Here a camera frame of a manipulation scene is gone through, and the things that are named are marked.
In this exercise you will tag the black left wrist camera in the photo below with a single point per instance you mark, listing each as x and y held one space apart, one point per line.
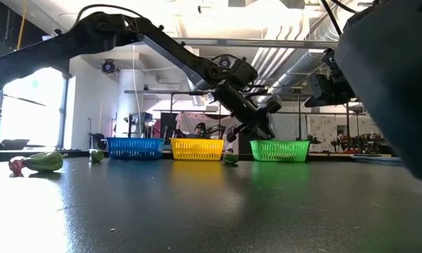
273 103

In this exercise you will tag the distant robot equipment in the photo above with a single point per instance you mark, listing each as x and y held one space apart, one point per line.
355 144

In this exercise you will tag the white patterned curtain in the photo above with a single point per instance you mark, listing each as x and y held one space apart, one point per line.
323 130

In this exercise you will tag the black office chair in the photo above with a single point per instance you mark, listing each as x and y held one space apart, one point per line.
99 138

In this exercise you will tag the green plastic basket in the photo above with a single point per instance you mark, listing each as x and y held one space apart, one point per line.
279 152

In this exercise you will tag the yellow plastic basket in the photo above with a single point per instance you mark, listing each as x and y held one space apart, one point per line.
197 149

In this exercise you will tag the black background metal frame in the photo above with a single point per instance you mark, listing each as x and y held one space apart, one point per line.
183 93

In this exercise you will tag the dark equipment rack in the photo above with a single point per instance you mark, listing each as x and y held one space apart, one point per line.
140 123

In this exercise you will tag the white hanging cloth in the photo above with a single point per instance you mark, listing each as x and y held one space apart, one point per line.
188 119

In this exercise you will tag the silver ventilation duct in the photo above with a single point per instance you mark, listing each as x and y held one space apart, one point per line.
299 66

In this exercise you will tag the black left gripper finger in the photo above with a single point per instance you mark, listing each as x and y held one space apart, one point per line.
237 133
264 128

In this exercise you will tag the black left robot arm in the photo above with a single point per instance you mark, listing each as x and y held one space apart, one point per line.
56 49

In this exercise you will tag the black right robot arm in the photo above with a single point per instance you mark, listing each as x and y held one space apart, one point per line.
390 88

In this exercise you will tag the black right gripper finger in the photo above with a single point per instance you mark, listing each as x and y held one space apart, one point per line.
320 101

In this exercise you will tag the black ceiling spotlight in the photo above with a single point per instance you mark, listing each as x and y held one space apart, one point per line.
108 66

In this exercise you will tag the black table mat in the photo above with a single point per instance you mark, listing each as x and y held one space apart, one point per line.
211 211

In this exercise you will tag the person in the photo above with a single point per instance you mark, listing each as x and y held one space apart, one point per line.
199 130

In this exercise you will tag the green toy bell pepper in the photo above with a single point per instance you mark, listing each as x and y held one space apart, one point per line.
97 156
44 161
230 159

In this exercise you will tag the blue plastic basket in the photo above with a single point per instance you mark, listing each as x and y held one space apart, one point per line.
135 149

